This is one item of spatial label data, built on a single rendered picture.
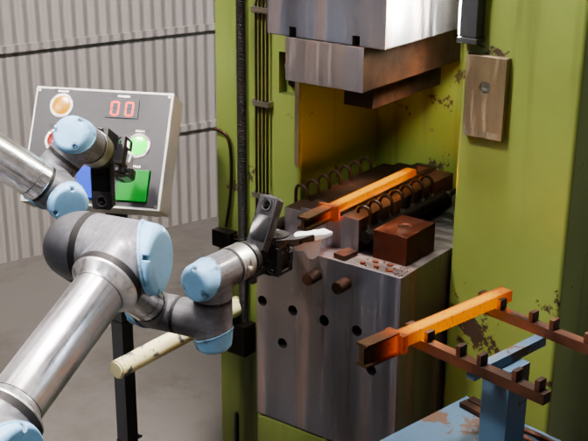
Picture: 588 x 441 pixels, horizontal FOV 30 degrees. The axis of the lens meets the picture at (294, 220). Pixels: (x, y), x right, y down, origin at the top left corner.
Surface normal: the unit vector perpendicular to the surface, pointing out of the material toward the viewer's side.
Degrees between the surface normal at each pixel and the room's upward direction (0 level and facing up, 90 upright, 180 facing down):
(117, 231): 21
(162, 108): 60
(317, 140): 90
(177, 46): 90
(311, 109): 90
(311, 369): 90
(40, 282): 0
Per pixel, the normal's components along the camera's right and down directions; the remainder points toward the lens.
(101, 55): 0.57, 0.29
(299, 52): -0.59, 0.27
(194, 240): 0.00, -0.94
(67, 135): -0.17, -0.18
